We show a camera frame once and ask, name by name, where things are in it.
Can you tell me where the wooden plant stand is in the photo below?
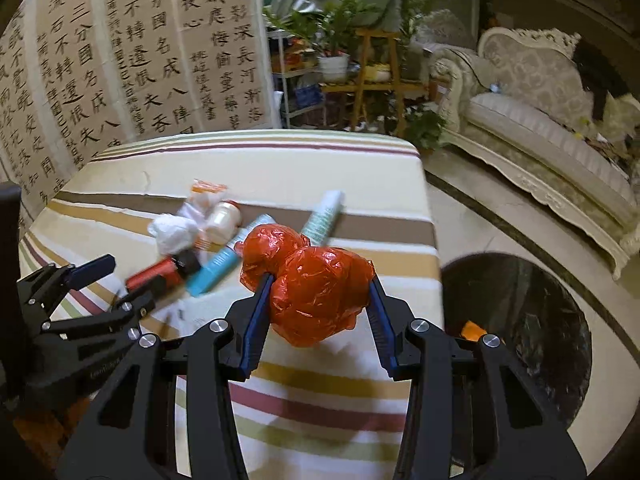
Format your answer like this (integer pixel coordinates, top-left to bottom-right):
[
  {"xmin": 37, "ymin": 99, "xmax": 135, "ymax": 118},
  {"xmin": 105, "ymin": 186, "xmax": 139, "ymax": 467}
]
[{"xmin": 320, "ymin": 27, "xmax": 436, "ymax": 136}]

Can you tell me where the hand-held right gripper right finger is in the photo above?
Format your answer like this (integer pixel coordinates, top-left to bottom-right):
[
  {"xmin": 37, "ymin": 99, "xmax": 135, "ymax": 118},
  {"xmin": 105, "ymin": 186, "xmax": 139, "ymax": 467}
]
[{"xmin": 365, "ymin": 280, "xmax": 587, "ymax": 480}]

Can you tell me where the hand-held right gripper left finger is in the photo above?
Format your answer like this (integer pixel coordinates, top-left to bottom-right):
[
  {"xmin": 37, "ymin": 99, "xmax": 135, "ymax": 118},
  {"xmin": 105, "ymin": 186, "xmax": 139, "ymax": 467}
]
[{"xmin": 55, "ymin": 275, "xmax": 276, "ymax": 480}]

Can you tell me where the black jacket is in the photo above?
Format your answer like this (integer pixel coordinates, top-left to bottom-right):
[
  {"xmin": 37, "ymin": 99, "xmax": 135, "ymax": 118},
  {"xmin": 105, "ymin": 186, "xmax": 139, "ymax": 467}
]
[{"xmin": 572, "ymin": 35, "xmax": 640, "ymax": 121}]

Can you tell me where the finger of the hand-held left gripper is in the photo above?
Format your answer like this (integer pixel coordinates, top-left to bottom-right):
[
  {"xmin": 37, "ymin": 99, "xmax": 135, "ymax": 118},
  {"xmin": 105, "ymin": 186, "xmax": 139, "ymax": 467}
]
[
  {"xmin": 17, "ymin": 254, "xmax": 117, "ymax": 322},
  {"xmin": 40, "ymin": 287, "xmax": 156, "ymax": 350}
]

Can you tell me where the calligraphy screen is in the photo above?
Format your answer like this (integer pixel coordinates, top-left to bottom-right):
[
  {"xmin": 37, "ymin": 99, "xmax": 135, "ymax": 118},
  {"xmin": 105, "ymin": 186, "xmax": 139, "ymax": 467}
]
[{"xmin": 20, "ymin": 0, "xmax": 126, "ymax": 196}]

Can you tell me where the small leafy green plant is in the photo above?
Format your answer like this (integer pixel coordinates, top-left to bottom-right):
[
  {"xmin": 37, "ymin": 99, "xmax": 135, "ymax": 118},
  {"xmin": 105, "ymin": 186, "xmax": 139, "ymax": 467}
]
[{"xmin": 402, "ymin": 110, "xmax": 448, "ymax": 153}]

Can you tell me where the white tissue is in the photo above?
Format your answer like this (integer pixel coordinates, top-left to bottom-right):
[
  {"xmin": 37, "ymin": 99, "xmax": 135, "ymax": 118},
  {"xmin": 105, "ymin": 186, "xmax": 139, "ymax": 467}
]
[{"xmin": 147, "ymin": 212, "xmax": 201, "ymax": 256}]

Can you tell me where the black lined trash bin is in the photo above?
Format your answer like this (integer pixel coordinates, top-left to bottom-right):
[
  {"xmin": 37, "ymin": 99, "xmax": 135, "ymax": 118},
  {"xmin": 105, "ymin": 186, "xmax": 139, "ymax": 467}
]
[{"xmin": 440, "ymin": 252, "xmax": 593, "ymax": 431}]

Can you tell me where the orange plastic bag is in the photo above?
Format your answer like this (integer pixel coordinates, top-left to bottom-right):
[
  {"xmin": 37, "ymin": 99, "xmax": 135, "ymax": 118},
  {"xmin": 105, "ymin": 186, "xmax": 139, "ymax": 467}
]
[{"xmin": 240, "ymin": 224, "xmax": 376, "ymax": 348}]

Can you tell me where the red black tube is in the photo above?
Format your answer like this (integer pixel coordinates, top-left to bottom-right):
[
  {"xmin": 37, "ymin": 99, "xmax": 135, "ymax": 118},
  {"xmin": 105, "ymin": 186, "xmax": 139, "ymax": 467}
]
[{"xmin": 125, "ymin": 251, "xmax": 201, "ymax": 293}]

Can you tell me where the teal tube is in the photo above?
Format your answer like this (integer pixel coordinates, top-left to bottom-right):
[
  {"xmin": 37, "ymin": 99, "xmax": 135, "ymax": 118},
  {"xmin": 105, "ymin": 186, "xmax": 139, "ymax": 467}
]
[{"xmin": 186, "ymin": 214, "xmax": 275, "ymax": 297}]

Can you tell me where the striped tablecloth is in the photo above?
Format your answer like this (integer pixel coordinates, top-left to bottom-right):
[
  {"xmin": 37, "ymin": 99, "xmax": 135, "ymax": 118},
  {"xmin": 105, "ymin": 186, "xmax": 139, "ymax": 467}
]
[{"xmin": 12, "ymin": 127, "xmax": 446, "ymax": 480}]

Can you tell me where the blue crate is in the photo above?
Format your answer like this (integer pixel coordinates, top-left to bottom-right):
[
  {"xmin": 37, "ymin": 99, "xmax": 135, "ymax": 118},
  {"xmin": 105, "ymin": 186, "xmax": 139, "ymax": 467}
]
[{"xmin": 292, "ymin": 85, "xmax": 321, "ymax": 111}]

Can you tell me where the ornate white grey sofa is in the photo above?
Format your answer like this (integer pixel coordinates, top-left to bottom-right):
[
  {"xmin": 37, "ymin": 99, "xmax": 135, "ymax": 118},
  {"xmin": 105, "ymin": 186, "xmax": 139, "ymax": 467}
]
[{"xmin": 452, "ymin": 25, "xmax": 640, "ymax": 281}]

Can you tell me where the green plant in white pot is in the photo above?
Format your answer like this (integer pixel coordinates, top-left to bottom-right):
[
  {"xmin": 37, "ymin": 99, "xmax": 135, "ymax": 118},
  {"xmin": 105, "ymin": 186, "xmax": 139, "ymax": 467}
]
[{"xmin": 262, "ymin": 0, "xmax": 381, "ymax": 83}]

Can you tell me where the tall green plant dark pot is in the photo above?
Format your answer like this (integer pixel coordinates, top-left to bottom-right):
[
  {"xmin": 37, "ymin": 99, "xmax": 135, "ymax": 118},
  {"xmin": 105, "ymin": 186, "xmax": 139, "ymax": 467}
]
[{"xmin": 387, "ymin": 0, "xmax": 443, "ymax": 81}]

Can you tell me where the white green tube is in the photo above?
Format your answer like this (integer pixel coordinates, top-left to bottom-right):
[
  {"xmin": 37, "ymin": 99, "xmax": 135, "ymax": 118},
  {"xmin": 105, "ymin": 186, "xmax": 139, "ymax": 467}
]
[{"xmin": 300, "ymin": 190, "xmax": 347, "ymax": 248}]

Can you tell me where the ornate grey armchair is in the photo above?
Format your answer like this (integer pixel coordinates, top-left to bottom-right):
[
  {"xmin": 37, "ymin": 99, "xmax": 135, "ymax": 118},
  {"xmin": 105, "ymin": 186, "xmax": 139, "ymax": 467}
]
[{"xmin": 415, "ymin": 9, "xmax": 481, "ymax": 81}]

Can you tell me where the white wire shelf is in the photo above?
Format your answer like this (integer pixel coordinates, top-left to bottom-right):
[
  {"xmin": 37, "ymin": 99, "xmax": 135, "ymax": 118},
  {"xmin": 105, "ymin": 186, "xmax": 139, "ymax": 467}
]
[{"xmin": 267, "ymin": 27, "xmax": 326, "ymax": 131}]

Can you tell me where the orange white snack wrapper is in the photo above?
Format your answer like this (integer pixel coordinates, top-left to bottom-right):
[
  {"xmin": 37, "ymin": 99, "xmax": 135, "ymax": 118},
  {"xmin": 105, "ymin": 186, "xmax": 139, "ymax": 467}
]
[{"xmin": 182, "ymin": 178, "xmax": 228, "ymax": 221}]

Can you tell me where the small white bottle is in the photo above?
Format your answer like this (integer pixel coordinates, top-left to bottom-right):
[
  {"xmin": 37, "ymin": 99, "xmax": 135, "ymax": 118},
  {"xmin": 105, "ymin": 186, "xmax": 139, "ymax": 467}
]
[{"xmin": 205, "ymin": 200, "xmax": 243, "ymax": 242}]

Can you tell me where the pile of papers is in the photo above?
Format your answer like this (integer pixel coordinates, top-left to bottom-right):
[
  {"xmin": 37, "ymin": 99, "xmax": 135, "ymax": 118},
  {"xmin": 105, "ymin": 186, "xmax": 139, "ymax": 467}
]
[{"xmin": 575, "ymin": 110, "xmax": 640, "ymax": 171}]

